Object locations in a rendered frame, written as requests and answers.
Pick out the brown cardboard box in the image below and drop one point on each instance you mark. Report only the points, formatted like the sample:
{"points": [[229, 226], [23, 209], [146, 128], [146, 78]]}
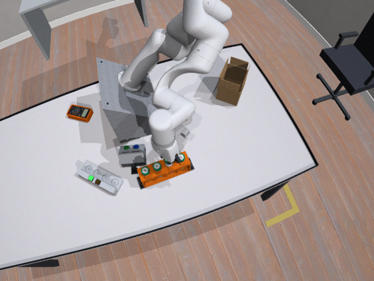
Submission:
{"points": [[231, 81]]}

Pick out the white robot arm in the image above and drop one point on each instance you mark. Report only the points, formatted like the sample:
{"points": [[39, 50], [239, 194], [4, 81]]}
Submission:
{"points": [[196, 32]]}

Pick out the orange handheld multimeter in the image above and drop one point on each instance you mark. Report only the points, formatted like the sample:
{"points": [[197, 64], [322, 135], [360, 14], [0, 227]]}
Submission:
{"points": [[80, 113]]}

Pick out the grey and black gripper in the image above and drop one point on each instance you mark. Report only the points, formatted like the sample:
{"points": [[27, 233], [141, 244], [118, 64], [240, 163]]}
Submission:
{"points": [[170, 153]]}

